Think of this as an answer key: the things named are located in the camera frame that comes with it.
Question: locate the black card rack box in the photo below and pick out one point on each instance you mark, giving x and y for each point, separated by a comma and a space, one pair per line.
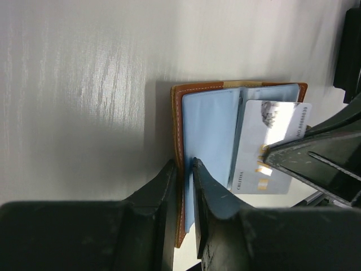
347, 73

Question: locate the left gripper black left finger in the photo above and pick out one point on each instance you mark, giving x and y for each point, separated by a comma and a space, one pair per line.
147, 232

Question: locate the white gold VIP card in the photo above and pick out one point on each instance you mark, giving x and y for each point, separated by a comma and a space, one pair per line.
266, 124

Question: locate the brown leather card holder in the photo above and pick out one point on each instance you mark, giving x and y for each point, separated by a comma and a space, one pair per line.
204, 126

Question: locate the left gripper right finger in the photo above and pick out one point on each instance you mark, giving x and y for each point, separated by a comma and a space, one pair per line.
220, 237

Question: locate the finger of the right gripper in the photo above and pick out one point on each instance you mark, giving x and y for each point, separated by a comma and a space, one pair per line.
327, 158

